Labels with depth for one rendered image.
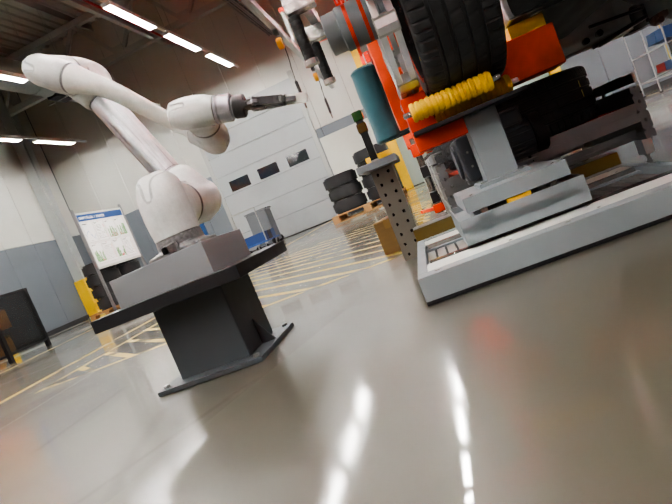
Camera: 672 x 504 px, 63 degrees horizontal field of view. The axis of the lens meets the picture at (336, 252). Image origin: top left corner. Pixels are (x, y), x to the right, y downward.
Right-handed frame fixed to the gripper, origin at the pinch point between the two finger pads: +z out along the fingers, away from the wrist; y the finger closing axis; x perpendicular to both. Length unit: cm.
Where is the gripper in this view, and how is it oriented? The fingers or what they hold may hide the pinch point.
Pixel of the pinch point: (296, 98)
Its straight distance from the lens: 180.4
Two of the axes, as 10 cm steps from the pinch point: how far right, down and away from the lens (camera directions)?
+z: 9.9, -1.1, -0.8
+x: 1.2, 9.9, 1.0
